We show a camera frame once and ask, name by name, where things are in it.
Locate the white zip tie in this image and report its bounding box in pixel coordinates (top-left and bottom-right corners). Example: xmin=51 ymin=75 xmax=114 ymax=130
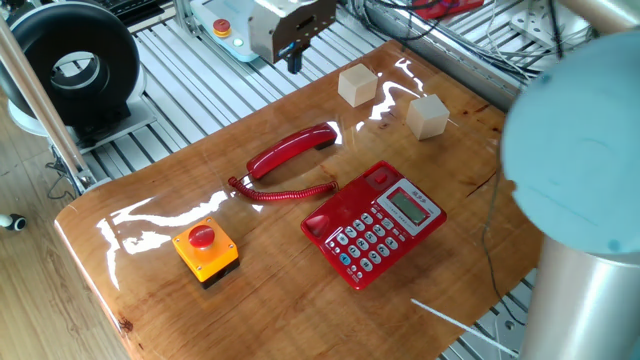
xmin=410 ymin=298 xmax=521 ymax=359

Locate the white perforated bracket plate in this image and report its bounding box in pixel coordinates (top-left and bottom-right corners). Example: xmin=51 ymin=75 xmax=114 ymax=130
xmin=509 ymin=0 xmax=596 ymax=49

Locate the pale wooden cube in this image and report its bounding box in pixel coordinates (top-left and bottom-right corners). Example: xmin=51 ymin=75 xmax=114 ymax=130
xmin=405 ymin=93 xmax=451 ymax=141
xmin=337 ymin=62 xmax=379 ymax=108

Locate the upright aluminium frame post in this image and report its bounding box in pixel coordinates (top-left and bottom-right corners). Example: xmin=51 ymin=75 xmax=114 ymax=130
xmin=172 ymin=0 xmax=201 ymax=37

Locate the white and black caster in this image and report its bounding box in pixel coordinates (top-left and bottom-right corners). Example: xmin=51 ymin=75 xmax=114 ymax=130
xmin=0 ymin=213 xmax=27 ymax=232

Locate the black keyboard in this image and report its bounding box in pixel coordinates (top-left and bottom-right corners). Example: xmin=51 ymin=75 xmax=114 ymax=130
xmin=97 ymin=0 xmax=174 ymax=27

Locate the silver Schunk gripper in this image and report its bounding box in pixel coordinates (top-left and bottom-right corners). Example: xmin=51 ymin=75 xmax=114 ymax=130
xmin=248 ymin=0 xmax=339 ymax=75

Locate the orange emergency stop button box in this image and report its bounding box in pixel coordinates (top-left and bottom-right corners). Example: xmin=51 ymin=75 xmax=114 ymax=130
xmin=172 ymin=216 xmax=241 ymax=290

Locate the red telephone base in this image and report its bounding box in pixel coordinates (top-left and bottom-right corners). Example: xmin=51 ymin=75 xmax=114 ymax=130
xmin=300 ymin=159 xmax=448 ymax=291

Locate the red telephone handset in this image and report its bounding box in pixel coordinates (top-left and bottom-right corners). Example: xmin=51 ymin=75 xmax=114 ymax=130
xmin=245 ymin=122 xmax=339 ymax=180

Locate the slanted metal frame post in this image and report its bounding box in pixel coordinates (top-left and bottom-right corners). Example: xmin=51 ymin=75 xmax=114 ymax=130
xmin=0 ymin=17 xmax=99 ymax=194

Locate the black ring-shaped blower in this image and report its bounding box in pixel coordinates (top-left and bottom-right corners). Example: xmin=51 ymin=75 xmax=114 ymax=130
xmin=0 ymin=1 xmax=159 ymax=151

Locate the red phone cord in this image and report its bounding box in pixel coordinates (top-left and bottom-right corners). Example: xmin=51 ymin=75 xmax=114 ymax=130
xmin=227 ymin=174 xmax=340 ymax=203

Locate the grey robot teach pendant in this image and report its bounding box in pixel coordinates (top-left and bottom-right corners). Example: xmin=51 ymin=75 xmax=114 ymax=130
xmin=189 ymin=0 xmax=261 ymax=64

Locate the glossy wooden board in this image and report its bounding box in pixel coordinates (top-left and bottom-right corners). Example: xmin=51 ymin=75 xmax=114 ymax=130
xmin=53 ymin=39 xmax=544 ymax=360

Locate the thin black cable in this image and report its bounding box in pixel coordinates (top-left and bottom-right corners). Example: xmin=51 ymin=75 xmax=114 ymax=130
xmin=479 ymin=164 xmax=526 ymax=327

